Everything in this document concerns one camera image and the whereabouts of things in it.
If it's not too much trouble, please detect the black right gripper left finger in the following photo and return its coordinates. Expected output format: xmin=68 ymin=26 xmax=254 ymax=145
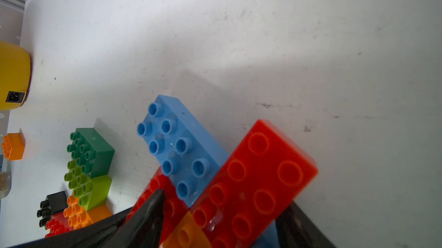
xmin=18 ymin=189 xmax=165 ymax=248

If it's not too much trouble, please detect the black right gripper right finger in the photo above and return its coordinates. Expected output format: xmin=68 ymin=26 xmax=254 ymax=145
xmin=275 ymin=202 xmax=336 ymax=248

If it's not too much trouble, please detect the red lego brick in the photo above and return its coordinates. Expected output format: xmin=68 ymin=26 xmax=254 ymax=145
xmin=125 ymin=166 xmax=191 ymax=245
xmin=45 ymin=212 xmax=74 ymax=238
xmin=191 ymin=120 xmax=318 ymax=248

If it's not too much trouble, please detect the orange lego brick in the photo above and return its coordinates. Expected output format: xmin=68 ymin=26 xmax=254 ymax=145
xmin=162 ymin=211 xmax=212 ymax=248
xmin=2 ymin=133 xmax=25 ymax=161
xmin=63 ymin=195 xmax=112 ymax=230

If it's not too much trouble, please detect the lime green lego brick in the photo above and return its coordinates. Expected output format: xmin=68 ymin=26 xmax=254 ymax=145
xmin=64 ymin=170 xmax=112 ymax=211

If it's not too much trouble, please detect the dark green lego brick top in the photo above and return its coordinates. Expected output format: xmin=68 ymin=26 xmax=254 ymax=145
xmin=67 ymin=128 xmax=115 ymax=178

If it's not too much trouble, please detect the blue lego brick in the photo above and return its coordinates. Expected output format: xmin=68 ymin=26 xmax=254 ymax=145
xmin=250 ymin=220 xmax=280 ymax=248
xmin=137 ymin=95 xmax=229 ymax=207

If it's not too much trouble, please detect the orange lego brick in stack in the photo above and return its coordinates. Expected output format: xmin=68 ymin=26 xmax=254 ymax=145
xmin=63 ymin=195 xmax=112 ymax=230

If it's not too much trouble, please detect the black small lego brick left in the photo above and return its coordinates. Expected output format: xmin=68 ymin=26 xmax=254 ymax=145
xmin=37 ymin=191 xmax=68 ymax=227

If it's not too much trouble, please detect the small glass spice jar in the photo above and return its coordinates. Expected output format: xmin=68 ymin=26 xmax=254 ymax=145
xmin=0 ymin=155 xmax=12 ymax=199

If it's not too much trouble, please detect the yellow pot with black lid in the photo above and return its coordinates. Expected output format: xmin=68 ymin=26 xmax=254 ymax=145
xmin=1 ymin=41 xmax=31 ymax=111

